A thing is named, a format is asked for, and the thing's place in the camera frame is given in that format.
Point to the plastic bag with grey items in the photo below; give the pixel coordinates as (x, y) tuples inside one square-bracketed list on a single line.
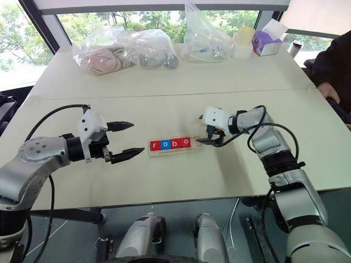
[(155, 54)]

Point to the red tile letter r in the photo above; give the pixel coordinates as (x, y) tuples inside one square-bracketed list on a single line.
[(155, 145)]

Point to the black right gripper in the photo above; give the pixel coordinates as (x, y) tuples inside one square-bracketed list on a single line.
[(216, 135)]

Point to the black foot bracket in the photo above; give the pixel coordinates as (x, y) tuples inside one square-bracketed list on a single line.
[(259, 241), (104, 248)]

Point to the red tile letter b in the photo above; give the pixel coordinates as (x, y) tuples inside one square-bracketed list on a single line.
[(175, 143)]

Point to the black table frame bar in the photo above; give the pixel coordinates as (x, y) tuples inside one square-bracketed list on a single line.
[(76, 215)]

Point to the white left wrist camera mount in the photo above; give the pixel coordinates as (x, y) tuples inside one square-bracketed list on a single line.
[(89, 122)]

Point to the silver left robot leg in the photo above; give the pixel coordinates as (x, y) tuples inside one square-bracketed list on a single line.
[(140, 235)]

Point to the white bottle with black lid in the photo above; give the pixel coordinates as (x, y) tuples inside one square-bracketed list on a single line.
[(294, 47)]

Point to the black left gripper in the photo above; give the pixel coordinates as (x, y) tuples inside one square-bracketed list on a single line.
[(98, 148)]

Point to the yellow plastic cup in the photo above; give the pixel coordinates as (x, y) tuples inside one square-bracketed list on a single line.
[(246, 35)]

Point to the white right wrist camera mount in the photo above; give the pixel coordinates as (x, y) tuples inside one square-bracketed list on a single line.
[(216, 116)]

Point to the black left foot bracket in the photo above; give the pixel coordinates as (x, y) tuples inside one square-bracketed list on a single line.
[(104, 248)]

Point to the black chair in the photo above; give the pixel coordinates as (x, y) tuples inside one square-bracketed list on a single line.
[(6, 109)]

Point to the purple and white tissue box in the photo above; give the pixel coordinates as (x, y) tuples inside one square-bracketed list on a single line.
[(267, 42)]

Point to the white plastic container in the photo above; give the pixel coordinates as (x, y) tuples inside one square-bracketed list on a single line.
[(241, 50)]

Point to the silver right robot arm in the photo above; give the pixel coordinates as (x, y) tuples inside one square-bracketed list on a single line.
[(296, 197)]

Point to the wooden letter tile rack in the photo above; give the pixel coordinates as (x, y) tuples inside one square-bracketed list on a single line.
[(170, 153)]

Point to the person in black clothing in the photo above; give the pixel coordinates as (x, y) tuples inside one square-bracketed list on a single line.
[(334, 63)]

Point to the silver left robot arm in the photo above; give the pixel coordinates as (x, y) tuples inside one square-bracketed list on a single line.
[(27, 170)]

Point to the silver robot leg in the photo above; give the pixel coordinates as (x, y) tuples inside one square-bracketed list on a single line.
[(209, 238), (140, 235)]

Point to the blue tile letter o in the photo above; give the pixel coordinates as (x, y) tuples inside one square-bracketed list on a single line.
[(165, 144)]

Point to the plastic bag with pink plush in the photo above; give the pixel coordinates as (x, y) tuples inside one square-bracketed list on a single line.
[(100, 60)]

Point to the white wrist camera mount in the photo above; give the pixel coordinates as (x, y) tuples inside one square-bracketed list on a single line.
[(89, 122), (216, 116)]

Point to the silver right robot leg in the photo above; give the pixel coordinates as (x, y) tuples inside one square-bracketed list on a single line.
[(209, 238)]

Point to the bystander bare hand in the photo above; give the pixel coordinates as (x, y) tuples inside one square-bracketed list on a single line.
[(328, 91)]

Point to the red tile letter o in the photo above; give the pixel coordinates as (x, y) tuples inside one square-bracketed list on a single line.
[(185, 142)]

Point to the dark window frame post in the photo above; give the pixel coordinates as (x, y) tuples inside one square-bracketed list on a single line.
[(41, 27)]

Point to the black right foot bracket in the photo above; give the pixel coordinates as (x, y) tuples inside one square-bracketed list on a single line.
[(259, 241)]

